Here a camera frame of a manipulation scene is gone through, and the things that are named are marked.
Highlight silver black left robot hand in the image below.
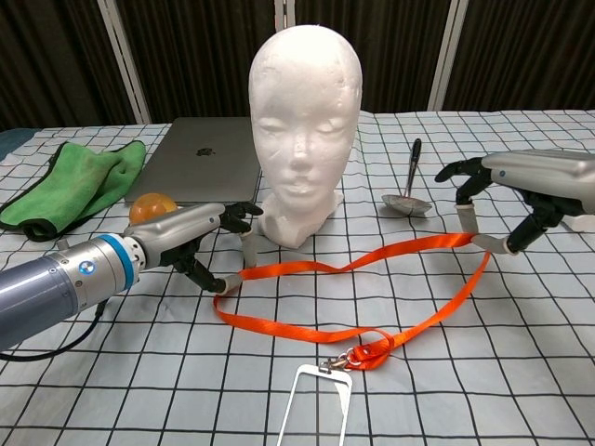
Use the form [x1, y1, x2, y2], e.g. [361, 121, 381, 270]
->
[123, 200, 265, 295]

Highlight white foam mannequin head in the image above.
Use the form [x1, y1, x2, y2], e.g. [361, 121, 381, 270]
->
[247, 23, 364, 248]

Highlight metal ladle black handle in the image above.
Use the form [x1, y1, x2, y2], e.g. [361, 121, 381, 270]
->
[381, 138, 433, 217]

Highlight green microfibre cloth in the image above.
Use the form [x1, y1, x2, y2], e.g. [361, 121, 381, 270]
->
[0, 139, 147, 243]

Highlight white black checked tablecloth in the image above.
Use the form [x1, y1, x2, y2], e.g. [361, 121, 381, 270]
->
[0, 109, 595, 446]

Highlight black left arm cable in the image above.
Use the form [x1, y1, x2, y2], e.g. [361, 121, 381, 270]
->
[0, 300, 112, 362]

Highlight grey laptop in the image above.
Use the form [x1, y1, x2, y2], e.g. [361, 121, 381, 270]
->
[124, 116, 262, 206]

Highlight orange lanyard strap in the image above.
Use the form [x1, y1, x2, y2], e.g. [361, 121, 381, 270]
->
[213, 231, 492, 372]

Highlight clear white-framed badge holder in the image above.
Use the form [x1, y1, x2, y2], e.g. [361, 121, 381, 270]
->
[276, 363, 352, 446]

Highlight dark folding screen white frames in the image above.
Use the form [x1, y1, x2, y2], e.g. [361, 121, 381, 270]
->
[0, 0, 595, 134]

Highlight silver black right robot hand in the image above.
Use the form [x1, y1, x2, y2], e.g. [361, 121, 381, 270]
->
[434, 148, 595, 256]

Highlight blue white toothpaste tube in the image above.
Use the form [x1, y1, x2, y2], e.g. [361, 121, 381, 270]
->
[562, 214, 591, 233]

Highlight orange fruit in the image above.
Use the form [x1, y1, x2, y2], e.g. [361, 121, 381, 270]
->
[128, 191, 180, 225]

